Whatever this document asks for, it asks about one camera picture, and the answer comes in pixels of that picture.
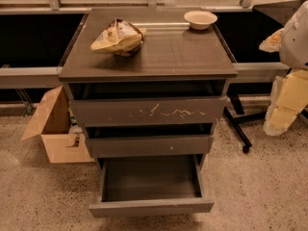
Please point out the grey bottom drawer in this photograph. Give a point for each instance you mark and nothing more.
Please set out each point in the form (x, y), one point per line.
(150, 186)

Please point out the grey drawer cabinet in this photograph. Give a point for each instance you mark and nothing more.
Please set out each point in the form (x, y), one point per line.
(171, 51)

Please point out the scratched grey top drawer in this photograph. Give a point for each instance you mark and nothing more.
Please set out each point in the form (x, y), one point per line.
(147, 103)

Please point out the green bottle in box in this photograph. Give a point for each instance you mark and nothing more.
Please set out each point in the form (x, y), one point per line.
(72, 119)

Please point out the yellow crumpled chip bag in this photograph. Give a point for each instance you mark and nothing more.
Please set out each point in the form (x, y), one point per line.
(121, 38)

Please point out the white bowl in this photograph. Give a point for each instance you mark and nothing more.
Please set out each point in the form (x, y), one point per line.
(200, 20)

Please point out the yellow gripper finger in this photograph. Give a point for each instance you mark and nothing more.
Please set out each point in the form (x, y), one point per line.
(272, 43)
(289, 96)

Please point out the grey middle drawer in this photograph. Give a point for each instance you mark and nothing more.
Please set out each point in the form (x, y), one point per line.
(149, 140)

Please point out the open cardboard box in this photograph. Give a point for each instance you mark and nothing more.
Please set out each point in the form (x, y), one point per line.
(51, 121)

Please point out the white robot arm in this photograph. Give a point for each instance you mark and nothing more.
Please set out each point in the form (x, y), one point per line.
(293, 50)

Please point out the black side table stand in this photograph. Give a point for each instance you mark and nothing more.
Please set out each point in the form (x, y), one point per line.
(257, 69)

